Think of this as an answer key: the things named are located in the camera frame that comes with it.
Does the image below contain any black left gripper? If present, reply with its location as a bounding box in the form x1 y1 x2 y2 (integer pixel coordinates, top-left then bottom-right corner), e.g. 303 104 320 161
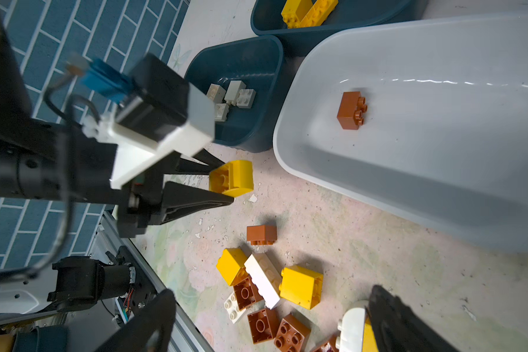
116 149 235 238

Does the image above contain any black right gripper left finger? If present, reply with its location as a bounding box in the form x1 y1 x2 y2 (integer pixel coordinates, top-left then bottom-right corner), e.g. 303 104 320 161
96 289 176 351

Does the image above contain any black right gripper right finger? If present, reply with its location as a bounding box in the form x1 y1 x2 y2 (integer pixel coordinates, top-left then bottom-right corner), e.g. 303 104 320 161
368 285 458 352

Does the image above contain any yellow hollow lego brick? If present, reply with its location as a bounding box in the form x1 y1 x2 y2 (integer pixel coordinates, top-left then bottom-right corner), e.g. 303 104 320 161
209 160 254 198

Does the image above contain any small white lego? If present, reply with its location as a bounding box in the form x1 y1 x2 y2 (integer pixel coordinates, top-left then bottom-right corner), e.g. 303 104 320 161
236 89 256 109

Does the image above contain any long yellow lego brick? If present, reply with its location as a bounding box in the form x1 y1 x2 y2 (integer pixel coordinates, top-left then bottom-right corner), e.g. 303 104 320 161
298 0 339 28

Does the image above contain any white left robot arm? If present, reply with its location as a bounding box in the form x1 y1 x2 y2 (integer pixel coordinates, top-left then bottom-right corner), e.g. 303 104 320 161
0 14 234 284

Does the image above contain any white curved lego brick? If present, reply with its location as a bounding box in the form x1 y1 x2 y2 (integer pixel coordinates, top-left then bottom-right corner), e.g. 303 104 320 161
336 307 367 352

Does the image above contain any brown hollow lego centre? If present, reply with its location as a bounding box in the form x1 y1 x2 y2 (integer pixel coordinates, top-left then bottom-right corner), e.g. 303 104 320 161
233 276 263 310

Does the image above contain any brown hollow lego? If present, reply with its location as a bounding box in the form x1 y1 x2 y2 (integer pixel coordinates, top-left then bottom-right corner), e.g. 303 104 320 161
248 308 280 345
233 276 263 310

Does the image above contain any brown studded lego middle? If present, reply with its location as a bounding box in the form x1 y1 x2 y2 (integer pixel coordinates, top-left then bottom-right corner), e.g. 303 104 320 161
274 314 311 352

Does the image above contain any brown hollow lego lower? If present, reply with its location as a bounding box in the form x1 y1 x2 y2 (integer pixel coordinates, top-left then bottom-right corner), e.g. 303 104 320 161
248 308 280 345

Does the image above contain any near teal plastic bin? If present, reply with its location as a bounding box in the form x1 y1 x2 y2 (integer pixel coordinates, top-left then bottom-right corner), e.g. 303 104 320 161
185 36 293 153

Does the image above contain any teal plastic bin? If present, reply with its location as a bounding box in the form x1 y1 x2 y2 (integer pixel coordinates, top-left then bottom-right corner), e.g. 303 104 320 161
185 36 293 153
251 0 428 57

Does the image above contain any long white lego brick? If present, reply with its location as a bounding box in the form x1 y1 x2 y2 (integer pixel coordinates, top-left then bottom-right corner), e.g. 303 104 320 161
245 253 282 309

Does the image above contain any far teal plastic bin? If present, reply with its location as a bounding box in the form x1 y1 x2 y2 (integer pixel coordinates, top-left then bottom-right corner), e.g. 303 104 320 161
251 0 428 57

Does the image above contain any white plastic bin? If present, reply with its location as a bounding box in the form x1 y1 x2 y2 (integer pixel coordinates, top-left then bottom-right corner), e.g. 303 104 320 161
273 10 528 252

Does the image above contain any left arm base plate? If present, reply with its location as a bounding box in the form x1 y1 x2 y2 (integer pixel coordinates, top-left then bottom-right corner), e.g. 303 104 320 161
101 246 158 324

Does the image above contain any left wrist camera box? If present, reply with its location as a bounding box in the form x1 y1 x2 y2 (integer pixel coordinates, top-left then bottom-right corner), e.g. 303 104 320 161
82 52 216 191

